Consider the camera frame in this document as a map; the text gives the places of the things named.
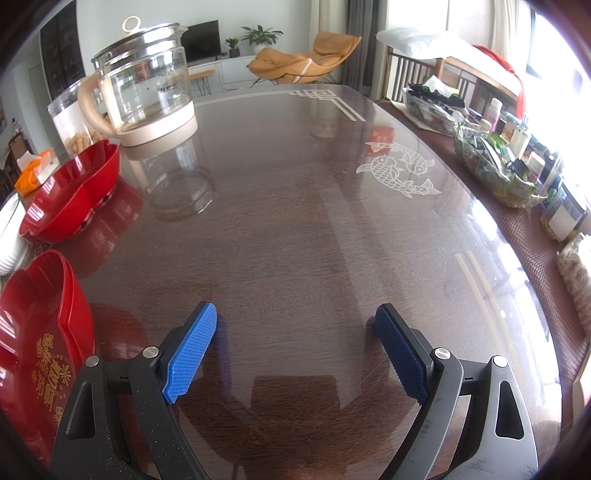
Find clear plastic snack jar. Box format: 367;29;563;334
47;76;112;158

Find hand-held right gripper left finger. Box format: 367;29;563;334
51;301;218;480

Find patterned packet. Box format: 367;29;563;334
556;233;591;324

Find basket of assorted items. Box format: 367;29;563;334
402;76;585;243

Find red cloth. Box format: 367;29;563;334
471;45;527;116

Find black flat television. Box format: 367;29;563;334
180;20;221;63

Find orange tissue pack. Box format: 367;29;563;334
14;148;58;195

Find orange lounge chair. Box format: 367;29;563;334
248;31;362;86

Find large red flower plate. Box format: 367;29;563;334
0;250;96;467

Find grey curtain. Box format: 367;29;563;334
346;0;391;100

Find medium red flower plate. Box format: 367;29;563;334
19;140;122;244

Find white pillow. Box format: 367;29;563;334
375;27;451;60

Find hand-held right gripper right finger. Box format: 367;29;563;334
374;302;539;480

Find white ribbed bowl black rim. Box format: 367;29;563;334
0;194;31;276

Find brown woven sideboard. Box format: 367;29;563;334
376;99;591;402

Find glass kettle cream handle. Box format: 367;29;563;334
77;16;199;147

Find wooden stool hairpin legs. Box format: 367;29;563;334
188;69;217;95

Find large green potted plant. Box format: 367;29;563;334
241;25;283;58

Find dark glass display cabinet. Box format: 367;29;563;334
39;0;86;90

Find white television cabinet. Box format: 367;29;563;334
187;54;259;93

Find small red flower plate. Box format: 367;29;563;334
0;258;86;457

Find dark wooden bench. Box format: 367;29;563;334
385;46;522;112

